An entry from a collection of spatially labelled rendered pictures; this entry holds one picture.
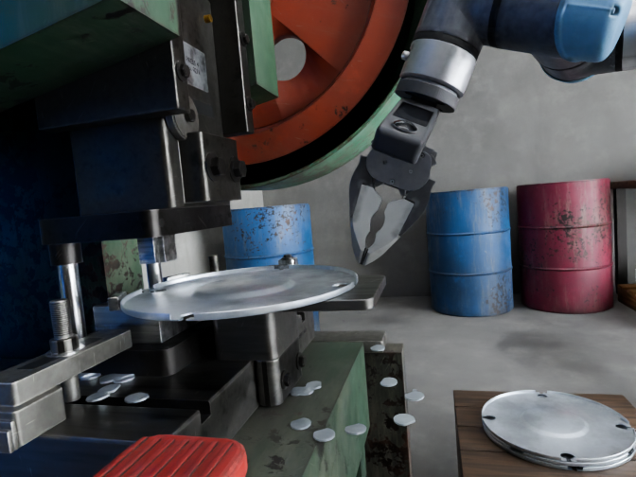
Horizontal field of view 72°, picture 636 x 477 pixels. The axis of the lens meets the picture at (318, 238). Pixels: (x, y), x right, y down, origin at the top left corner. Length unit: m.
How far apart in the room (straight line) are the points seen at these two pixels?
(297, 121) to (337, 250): 3.09
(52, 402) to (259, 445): 0.19
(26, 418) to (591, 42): 0.59
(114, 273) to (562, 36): 0.72
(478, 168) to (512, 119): 0.45
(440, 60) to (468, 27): 0.04
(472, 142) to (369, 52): 3.00
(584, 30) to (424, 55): 0.15
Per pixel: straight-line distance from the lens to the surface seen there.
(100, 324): 0.60
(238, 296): 0.51
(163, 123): 0.53
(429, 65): 0.51
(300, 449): 0.48
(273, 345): 0.52
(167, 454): 0.26
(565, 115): 3.97
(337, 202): 3.89
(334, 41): 0.94
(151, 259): 0.60
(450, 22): 0.52
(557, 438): 1.08
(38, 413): 0.47
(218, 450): 0.26
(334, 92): 0.88
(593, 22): 0.50
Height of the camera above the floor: 0.88
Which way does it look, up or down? 5 degrees down
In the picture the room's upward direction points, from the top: 5 degrees counter-clockwise
